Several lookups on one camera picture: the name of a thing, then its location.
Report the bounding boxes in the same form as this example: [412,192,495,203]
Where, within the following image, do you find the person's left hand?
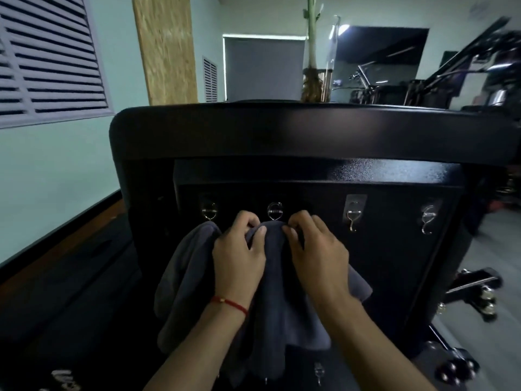
[211,210,268,311]

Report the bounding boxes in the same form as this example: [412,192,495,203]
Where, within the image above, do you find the red string bracelet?
[210,295,249,316]

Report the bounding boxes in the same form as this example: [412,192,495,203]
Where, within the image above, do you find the black weight stack machine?
[109,100,521,391]

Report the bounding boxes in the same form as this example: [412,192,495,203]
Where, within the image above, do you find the wall mirror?
[332,24,430,104]

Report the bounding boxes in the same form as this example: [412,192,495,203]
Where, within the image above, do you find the green plant with roots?
[300,0,326,103]

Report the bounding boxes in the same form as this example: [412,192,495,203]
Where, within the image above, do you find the person's right forearm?
[321,297,439,391]

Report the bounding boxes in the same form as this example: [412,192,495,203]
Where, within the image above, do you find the dark grey printed towel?
[154,222,253,356]
[219,219,373,388]

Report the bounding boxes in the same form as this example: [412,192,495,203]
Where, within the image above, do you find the clear glass vase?
[300,15,342,103]

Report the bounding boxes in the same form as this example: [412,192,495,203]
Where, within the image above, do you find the white louvred wall vent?
[0,0,116,130]
[202,55,219,103]

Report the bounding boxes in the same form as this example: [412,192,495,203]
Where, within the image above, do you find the grey window blind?
[223,34,308,102]

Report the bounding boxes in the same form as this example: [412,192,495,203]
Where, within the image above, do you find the person's right hand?
[282,210,355,313]

